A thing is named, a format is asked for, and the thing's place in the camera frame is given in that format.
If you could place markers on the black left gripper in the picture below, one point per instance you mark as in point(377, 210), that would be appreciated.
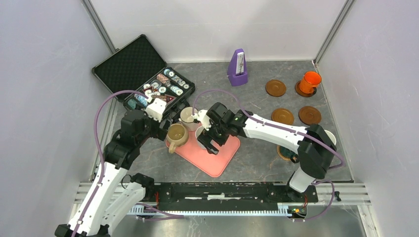
point(159, 132)

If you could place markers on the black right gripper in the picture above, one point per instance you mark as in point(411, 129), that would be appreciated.
point(205, 140)

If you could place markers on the white mug blue handle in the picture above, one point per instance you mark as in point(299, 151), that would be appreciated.
point(202, 138)

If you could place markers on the white ribbed black-rimmed mug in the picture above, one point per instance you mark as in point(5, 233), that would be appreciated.
point(187, 120)

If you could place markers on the beige mug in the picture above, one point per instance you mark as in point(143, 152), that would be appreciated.
point(177, 136)

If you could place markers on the brown wooden coaster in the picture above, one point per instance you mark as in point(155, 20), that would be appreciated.
point(309, 115)
point(301, 93)
point(275, 88)
point(282, 115)

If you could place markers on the dark green mug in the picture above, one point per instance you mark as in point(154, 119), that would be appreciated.
point(294, 158)

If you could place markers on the orange mug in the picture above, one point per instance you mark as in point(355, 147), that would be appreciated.
point(309, 82)

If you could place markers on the woven rattan coaster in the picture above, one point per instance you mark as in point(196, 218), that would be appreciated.
point(284, 153)

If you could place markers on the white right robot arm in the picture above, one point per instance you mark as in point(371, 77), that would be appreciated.
point(312, 145)

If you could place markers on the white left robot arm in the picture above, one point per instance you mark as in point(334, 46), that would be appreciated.
point(98, 215)

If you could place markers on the pink plastic tray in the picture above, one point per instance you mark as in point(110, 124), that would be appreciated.
point(212, 165)

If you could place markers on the green poker chip stack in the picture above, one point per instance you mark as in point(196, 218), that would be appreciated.
point(132, 104)

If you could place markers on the light blue poker chip stack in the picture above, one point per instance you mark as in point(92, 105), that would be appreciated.
point(141, 99)

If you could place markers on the brown poker chip stack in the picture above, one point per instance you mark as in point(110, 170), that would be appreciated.
point(162, 97)

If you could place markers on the all in triangle button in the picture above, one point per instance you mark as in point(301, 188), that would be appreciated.
point(170, 98)

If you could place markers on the black poker chip case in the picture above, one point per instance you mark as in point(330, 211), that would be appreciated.
point(138, 66)

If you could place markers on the purple metronome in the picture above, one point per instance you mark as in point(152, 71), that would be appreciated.
point(237, 70)

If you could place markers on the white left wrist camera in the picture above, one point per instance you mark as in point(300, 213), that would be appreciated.
point(156, 109)

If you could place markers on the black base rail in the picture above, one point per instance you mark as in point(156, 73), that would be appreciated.
point(227, 196)

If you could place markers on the aluminium frame rail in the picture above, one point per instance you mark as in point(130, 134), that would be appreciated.
point(340, 194)

